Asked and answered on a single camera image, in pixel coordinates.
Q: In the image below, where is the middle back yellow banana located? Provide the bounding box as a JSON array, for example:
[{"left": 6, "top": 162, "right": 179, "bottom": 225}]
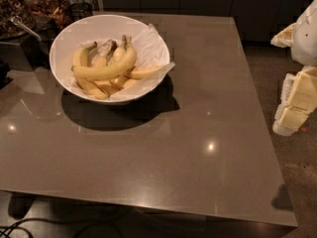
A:
[{"left": 92, "top": 41, "right": 117, "bottom": 67}]

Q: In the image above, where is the white bowl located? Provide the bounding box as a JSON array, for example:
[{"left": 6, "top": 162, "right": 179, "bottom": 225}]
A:
[{"left": 49, "top": 14, "right": 171, "bottom": 105}]

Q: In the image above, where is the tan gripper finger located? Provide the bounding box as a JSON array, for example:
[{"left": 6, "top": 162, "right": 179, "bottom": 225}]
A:
[
  {"left": 270, "top": 23, "right": 295, "bottom": 48},
  {"left": 272, "top": 65, "right": 317, "bottom": 136}
]

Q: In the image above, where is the metal spoon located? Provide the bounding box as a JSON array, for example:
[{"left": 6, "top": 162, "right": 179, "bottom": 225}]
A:
[{"left": 11, "top": 16, "right": 42, "bottom": 41}]

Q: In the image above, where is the right short yellow banana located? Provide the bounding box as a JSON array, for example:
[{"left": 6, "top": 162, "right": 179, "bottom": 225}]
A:
[{"left": 126, "top": 65, "right": 162, "bottom": 79}]

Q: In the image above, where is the black floor cable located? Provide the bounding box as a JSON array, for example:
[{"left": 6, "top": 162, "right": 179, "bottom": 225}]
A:
[{"left": 0, "top": 216, "right": 127, "bottom": 238}]

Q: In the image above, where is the left curved yellow banana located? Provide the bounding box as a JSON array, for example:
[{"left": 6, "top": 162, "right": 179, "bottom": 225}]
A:
[{"left": 72, "top": 42, "right": 108, "bottom": 100}]

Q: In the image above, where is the dish of brown snacks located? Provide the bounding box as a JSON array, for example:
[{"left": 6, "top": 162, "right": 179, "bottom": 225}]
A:
[{"left": 29, "top": 0, "right": 72, "bottom": 30}]

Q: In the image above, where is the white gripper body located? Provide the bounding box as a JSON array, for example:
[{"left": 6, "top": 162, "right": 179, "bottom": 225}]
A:
[{"left": 291, "top": 0, "right": 317, "bottom": 66}]

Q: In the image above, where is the glass jar of snacks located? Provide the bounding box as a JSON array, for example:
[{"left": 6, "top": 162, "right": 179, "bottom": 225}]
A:
[{"left": 0, "top": 0, "right": 36, "bottom": 40}]

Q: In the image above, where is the long top yellow banana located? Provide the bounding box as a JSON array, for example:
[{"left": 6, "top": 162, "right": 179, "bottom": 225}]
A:
[{"left": 71, "top": 37, "right": 137, "bottom": 80}]

